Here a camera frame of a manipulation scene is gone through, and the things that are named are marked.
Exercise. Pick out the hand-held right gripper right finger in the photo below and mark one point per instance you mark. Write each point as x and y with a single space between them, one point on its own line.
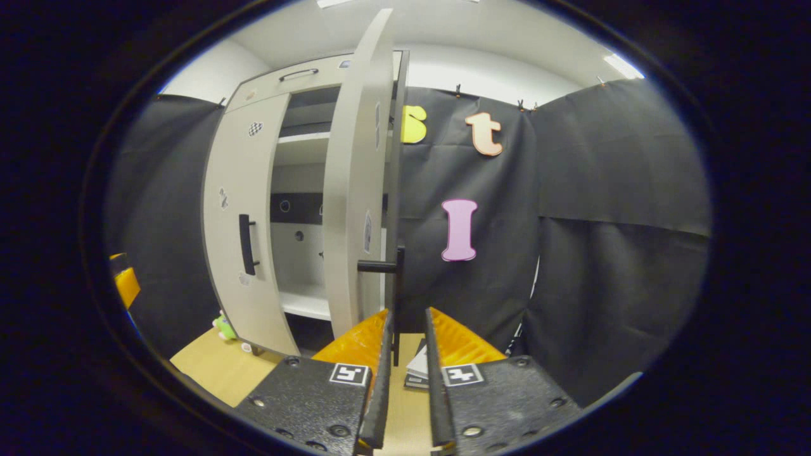
434 392

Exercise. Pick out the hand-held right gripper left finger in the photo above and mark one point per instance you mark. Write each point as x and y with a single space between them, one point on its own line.
382 392

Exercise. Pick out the grey double-door shoe cabinet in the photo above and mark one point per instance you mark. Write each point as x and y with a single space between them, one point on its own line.
298 266

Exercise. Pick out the grey cabinet door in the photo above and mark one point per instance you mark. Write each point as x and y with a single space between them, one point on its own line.
355 190
237 158

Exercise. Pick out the grey cabinet drawer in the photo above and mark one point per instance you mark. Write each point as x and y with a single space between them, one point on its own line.
304 82

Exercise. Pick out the stack of magazines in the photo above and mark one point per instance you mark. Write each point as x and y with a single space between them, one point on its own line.
418 370

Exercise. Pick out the small green toy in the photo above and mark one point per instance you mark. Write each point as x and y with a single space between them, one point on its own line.
224 327

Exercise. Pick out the black backdrop cloth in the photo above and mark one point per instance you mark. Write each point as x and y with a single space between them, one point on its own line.
602 158

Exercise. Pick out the long ceiling light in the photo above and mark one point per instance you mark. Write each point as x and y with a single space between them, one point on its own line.
332 2

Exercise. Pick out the small ceiling light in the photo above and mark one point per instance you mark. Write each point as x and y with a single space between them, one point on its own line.
622 65

